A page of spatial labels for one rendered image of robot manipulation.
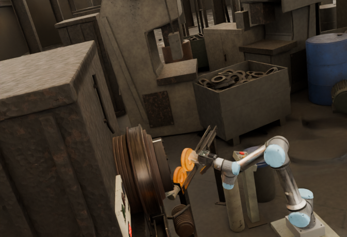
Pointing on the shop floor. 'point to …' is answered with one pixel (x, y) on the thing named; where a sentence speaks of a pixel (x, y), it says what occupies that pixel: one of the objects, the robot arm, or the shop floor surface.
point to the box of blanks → (242, 98)
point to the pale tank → (196, 7)
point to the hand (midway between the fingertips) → (187, 157)
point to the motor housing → (183, 222)
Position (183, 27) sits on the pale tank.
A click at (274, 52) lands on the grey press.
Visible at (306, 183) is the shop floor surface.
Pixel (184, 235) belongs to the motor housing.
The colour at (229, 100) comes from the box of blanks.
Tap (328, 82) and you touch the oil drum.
